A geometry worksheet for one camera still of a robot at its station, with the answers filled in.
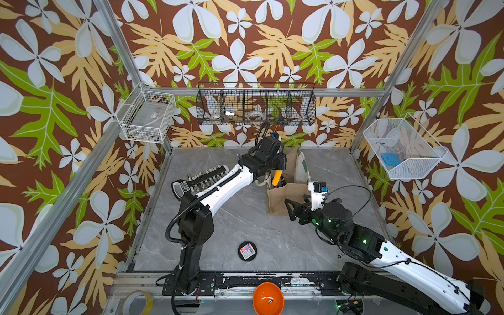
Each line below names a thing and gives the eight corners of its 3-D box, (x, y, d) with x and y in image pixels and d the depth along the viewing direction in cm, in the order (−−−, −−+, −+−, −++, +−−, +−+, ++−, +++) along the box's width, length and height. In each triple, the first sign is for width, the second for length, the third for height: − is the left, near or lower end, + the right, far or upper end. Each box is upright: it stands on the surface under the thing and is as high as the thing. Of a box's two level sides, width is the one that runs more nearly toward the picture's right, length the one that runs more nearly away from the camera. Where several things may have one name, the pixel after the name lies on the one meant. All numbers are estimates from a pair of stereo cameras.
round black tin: (238, 260, 82) (238, 259, 80) (239, 243, 87) (238, 241, 84) (256, 260, 82) (257, 259, 80) (256, 243, 87) (256, 241, 84)
